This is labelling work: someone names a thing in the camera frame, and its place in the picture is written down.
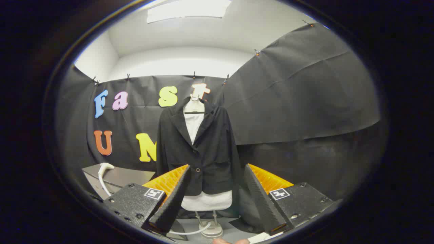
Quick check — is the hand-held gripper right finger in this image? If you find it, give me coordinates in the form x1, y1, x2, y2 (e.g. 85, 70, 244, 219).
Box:
243, 163, 339, 236

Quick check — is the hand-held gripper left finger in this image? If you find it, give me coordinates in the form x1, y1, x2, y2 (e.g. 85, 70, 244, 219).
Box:
103, 164, 191, 234

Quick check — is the black jacket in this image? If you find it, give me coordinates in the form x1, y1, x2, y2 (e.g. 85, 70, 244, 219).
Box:
156, 97, 242, 196

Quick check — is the white garment steamer head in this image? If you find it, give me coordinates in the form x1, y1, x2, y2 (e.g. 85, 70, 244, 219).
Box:
98, 162, 115, 197

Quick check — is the white steamer stand base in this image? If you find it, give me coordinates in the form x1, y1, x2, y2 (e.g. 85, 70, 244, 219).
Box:
195, 210, 224, 239

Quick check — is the grey table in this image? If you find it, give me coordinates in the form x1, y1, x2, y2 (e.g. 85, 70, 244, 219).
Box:
82, 164, 156, 200

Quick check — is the cream plastic hanger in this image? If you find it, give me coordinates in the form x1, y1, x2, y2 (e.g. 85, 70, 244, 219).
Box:
183, 93, 206, 115

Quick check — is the black backdrop cloth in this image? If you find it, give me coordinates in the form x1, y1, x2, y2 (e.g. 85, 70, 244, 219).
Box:
55, 22, 389, 219

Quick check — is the ceiling light panel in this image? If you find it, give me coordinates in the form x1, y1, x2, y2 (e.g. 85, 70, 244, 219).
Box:
146, 0, 232, 23

